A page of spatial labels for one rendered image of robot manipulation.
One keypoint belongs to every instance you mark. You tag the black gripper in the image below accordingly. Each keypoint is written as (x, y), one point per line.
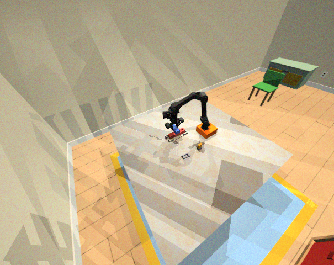
(176, 121)

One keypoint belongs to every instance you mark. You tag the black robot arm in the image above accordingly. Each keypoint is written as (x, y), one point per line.
(174, 108)

